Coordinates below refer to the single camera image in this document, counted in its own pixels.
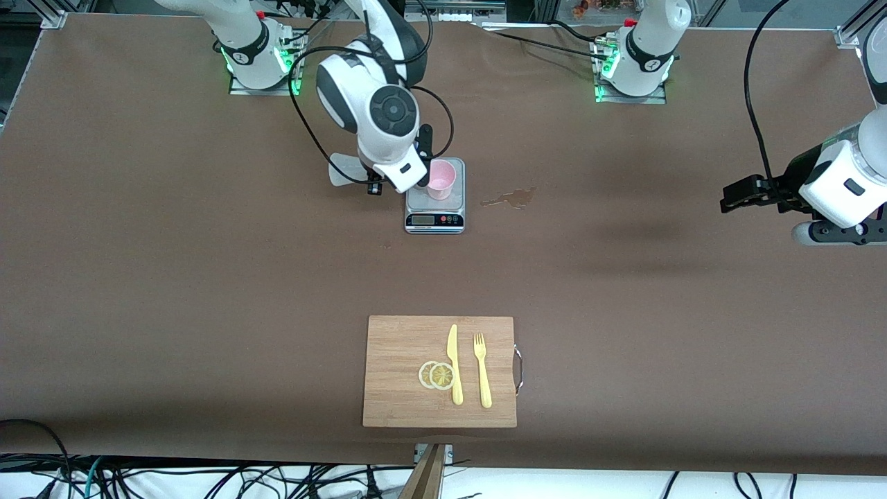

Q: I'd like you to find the pink plastic cup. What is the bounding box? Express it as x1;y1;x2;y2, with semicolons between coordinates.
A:
426;159;457;201

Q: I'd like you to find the translucent sauce bottle orange cap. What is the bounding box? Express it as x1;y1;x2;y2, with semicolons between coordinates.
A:
328;152;371;188

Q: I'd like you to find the silver digital kitchen scale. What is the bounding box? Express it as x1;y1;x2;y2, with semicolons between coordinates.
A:
405;157;466;235

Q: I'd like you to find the bamboo cutting board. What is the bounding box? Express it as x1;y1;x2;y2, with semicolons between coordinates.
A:
362;315;518;428

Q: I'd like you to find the brown table cover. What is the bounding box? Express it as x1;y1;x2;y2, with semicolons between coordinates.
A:
0;12;887;475

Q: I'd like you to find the yellow plastic knife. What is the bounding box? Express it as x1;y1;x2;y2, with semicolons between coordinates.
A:
447;324;464;406

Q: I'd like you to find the yellow plastic fork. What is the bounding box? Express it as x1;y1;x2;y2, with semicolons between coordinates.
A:
473;333;493;409

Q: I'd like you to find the colourful small items pile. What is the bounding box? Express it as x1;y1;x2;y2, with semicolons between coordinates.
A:
572;0;628;18

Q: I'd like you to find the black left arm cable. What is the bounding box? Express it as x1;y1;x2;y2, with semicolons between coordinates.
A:
744;0;794;191

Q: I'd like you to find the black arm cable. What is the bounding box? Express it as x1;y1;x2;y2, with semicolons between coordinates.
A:
288;0;456;186
744;0;794;191

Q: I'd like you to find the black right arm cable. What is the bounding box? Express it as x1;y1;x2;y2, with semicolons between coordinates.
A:
288;0;456;186

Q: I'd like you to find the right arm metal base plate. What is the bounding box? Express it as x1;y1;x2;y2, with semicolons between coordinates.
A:
229;31;306;96

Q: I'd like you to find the aluminium frame corner profile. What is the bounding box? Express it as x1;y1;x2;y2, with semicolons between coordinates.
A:
835;0;887;49

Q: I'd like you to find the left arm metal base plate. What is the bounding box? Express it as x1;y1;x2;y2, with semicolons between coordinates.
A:
594;38;667;105

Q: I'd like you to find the long black table cable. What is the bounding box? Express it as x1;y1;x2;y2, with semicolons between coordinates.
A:
478;28;611;62

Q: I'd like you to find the short black table cable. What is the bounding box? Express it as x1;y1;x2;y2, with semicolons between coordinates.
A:
551;19;612;48

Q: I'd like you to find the wooden post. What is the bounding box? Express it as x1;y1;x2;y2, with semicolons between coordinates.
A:
398;444;446;499

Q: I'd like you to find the teal floor cable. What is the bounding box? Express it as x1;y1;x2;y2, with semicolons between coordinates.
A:
82;456;105;499

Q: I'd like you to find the black looped floor cable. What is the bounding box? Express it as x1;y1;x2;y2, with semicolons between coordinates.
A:
0;419;70;486

